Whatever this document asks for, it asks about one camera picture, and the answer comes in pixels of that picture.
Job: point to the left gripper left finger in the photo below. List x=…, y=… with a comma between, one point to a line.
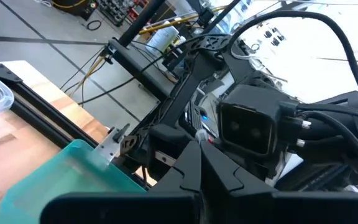
x=185, y=177

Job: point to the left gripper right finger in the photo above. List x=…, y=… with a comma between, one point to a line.
x=222, y=180

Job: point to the black keyboard tray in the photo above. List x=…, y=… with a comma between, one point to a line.
x=141, y=65

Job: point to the white plastic bottle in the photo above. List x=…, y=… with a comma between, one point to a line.
x=162, y=40

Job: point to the teal plastic bin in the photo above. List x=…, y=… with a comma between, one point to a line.
x=57, y=186

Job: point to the black rig strut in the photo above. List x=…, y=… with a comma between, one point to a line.
x=141, y=21

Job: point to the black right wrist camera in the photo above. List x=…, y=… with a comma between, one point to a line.
x=253, y=118

